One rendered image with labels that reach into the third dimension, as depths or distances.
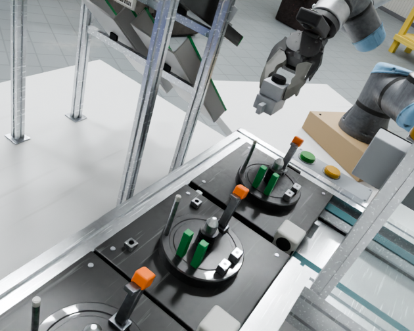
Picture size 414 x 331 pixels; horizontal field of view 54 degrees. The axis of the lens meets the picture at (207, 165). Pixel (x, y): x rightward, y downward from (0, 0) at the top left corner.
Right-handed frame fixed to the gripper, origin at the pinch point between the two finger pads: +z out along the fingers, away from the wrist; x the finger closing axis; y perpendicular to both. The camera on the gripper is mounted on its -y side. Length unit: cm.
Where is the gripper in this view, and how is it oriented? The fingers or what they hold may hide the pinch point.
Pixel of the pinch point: (275, 87)
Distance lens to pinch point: 83.4
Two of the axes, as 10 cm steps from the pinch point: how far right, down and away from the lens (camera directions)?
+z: -5.6, 8.0, -2.2
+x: -8.1, -4.9, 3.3
